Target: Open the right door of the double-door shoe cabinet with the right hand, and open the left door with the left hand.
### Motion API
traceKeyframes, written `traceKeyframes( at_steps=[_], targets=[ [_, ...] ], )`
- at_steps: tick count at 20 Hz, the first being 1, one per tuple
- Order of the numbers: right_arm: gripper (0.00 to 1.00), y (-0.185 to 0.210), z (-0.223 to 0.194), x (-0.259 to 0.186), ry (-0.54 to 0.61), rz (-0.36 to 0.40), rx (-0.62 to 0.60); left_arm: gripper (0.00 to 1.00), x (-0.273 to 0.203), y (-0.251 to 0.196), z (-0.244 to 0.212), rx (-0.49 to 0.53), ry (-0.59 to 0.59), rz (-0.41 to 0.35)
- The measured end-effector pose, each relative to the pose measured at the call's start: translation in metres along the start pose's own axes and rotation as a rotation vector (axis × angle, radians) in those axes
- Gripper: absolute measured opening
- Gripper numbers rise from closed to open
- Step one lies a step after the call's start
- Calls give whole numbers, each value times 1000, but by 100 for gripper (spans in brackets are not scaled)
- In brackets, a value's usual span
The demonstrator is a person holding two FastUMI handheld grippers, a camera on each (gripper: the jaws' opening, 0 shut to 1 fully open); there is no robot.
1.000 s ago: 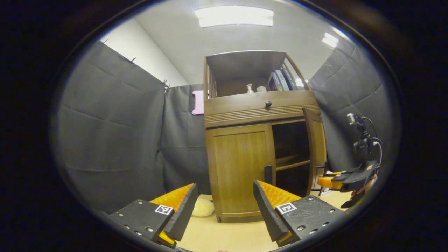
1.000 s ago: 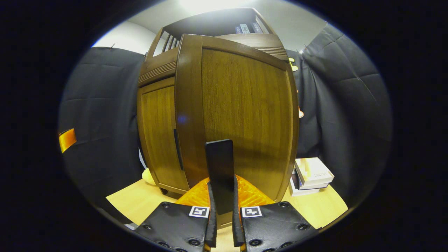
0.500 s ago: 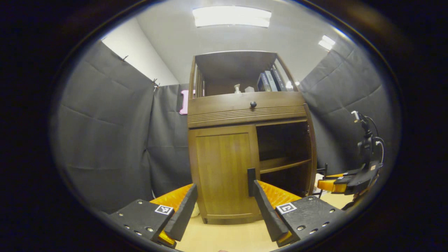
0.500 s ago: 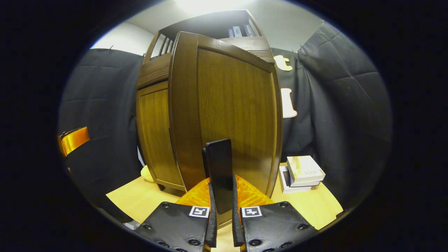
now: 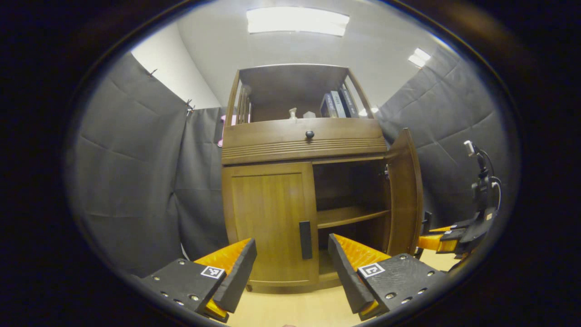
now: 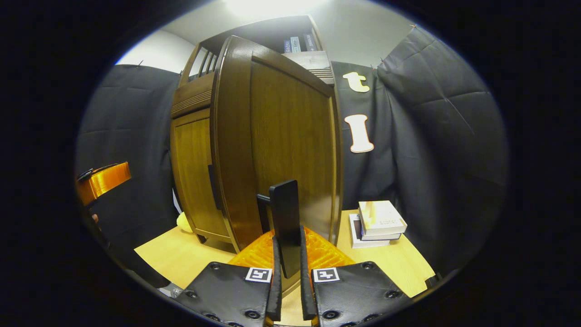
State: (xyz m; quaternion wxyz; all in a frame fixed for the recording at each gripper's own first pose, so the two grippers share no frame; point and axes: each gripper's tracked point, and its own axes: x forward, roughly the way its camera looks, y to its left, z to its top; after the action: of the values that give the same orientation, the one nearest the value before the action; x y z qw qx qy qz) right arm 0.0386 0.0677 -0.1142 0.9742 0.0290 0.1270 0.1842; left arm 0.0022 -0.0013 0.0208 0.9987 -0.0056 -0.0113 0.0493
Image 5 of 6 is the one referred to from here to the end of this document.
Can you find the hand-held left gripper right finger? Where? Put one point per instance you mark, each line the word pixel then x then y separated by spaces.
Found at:
pixel 347 277

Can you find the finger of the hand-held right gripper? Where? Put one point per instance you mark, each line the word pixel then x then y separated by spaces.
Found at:
pixel 429 243
pixel 463 225

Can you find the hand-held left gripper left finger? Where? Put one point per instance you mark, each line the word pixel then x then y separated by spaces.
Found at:
pixel 238 277

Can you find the wooden cabinet door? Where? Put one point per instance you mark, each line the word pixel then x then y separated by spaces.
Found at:
pixel 268 213
pixel 406 195

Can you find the wooden double-door shoe cabinet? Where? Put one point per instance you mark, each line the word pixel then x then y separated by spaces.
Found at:
pixel 272 150

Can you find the wooden inner cabinet shelf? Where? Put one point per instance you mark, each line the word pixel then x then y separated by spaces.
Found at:
pixel 345 215

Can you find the black backdrop cloth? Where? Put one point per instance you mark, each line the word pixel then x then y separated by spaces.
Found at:
pixel 136 181

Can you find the wooden drawer with black knob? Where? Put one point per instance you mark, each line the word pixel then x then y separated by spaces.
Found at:
pixel 272 138

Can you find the dark blue book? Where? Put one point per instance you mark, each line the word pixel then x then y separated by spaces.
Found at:
pixel 327 106
pixel 349 103
pixel 338 104

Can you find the small white ornament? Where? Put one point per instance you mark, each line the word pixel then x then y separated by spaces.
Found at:
pixel 309 115

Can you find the small ceiling light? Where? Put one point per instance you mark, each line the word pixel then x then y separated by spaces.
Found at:
pixel 419 57

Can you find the large rectangular ceiling light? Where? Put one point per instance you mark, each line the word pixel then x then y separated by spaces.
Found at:
pixel 297 21

